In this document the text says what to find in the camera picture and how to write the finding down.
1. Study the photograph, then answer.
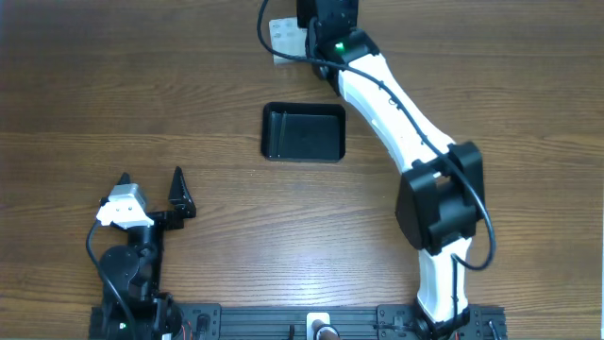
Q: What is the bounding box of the black tray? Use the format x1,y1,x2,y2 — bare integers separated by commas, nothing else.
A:
260,101,347,164

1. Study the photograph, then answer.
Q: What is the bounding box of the black cable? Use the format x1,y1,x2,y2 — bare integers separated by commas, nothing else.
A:
256,0,497,273
85,219,139,340

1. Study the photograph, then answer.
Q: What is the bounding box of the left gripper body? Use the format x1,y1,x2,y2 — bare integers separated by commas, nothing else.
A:
148,210,185,231

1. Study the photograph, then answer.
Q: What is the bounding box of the mounting rail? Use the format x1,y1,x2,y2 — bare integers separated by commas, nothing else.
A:
89,301,509,340

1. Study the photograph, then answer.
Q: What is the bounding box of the clear test tube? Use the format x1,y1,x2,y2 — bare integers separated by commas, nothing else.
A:
277,111,290,160

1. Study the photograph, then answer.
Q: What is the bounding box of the white test tube rack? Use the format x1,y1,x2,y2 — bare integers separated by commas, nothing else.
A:
268,17,312,66

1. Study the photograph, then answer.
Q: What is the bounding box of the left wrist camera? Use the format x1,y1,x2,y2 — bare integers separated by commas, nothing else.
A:
95,182,156,230

